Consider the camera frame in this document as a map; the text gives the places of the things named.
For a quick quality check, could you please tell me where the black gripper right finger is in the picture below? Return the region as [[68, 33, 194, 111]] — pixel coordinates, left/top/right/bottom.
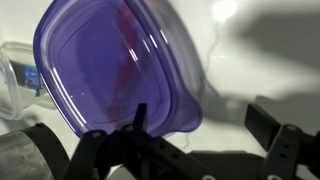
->
[[244, 103, 320, 180]]

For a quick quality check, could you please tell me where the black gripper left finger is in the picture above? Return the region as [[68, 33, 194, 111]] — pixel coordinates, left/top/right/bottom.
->
[[61, 102, 218, 180]]

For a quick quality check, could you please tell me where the purple translucent plastic lid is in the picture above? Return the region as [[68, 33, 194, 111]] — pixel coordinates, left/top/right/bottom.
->
[[32, 0, 204, 139]]

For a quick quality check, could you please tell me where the blue toothpaste tube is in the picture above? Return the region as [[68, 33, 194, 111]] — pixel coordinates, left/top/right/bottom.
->
[[23, 64, 47, 98]]

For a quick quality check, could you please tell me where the steel utensil holder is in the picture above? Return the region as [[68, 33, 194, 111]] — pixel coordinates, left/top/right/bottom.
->
[[0, 122, 72, 180]]

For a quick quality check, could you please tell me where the small clear plastic container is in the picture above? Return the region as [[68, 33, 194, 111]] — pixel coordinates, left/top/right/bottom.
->
[[0, 40, 58, 122]]

